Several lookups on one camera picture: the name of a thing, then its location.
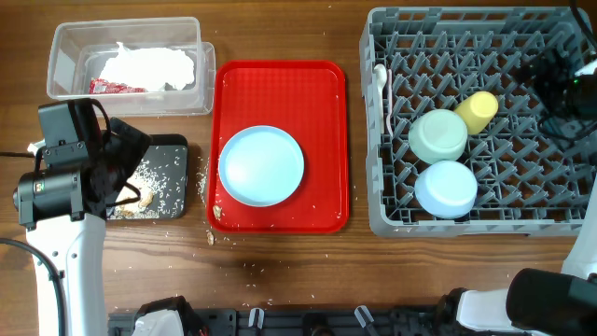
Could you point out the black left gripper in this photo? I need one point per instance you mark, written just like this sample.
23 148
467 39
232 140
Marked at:
131 152

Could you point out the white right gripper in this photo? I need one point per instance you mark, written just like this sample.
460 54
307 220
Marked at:
539 65

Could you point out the red snack wrapper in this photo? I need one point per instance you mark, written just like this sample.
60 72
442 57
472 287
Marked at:
102 86

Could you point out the white rice pile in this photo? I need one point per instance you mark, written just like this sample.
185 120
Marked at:
166 178

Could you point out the yellow plastic cup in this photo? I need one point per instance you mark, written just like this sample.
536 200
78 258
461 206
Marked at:
477 111

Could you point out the white napkin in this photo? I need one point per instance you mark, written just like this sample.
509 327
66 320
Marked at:
153 69

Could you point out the mint green bowl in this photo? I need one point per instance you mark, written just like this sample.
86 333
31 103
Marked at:
438 135

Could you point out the light blue bowl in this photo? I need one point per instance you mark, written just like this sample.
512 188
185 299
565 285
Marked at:
446 189

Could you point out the light blue plate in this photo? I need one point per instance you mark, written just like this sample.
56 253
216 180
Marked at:
261 166

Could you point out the white plastic spoon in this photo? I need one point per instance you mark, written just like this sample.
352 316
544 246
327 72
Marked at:
380 72

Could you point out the white plastic fork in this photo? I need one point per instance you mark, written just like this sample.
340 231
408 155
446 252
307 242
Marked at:
389 108

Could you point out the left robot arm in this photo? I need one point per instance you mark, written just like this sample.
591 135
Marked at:
67 245

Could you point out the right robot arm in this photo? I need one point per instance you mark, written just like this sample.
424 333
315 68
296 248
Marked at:
540 302

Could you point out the black waste tray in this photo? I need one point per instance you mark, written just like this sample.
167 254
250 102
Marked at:
166 146

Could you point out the grey dishwasher rack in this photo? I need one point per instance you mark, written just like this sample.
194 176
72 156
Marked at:
438 56

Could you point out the clear plastic bin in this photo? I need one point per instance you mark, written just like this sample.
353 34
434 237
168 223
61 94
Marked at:
80 50

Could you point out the food crumb on tray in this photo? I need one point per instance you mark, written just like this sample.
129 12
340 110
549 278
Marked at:
217 210

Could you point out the food crumb on table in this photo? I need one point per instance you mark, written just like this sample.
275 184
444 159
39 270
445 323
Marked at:
210 238

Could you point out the red serving tray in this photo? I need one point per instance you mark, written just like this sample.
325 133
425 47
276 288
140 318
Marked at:
307 99

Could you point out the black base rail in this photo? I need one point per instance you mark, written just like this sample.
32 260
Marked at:
397 321

